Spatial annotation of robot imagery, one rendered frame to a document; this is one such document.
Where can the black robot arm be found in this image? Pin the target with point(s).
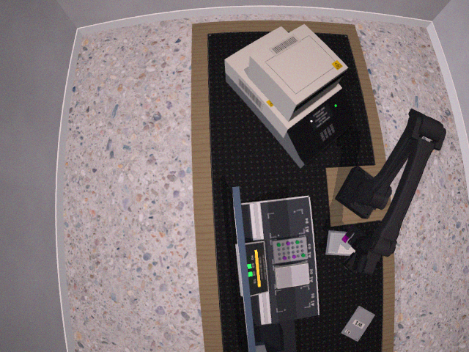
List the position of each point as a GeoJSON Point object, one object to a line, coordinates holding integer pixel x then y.
{"type": "Point", "coordinates": [375, 192]}

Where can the white pcr plate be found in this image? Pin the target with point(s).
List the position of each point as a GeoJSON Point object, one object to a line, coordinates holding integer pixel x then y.
{"type": "Point", "coordinates": [337, 245]}

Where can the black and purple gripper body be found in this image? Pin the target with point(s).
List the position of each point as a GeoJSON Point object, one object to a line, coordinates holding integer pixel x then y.
{"type": "Point", "coordinates": [358, 234]}

